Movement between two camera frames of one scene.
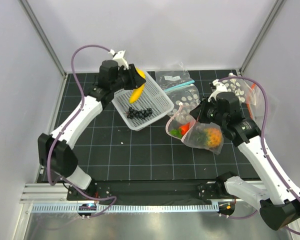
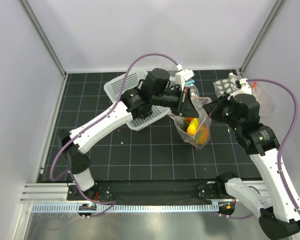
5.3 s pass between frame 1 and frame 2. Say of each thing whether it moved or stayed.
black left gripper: moved
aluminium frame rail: stayed
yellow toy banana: moved
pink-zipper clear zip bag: moved
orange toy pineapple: moved
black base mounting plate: stayed
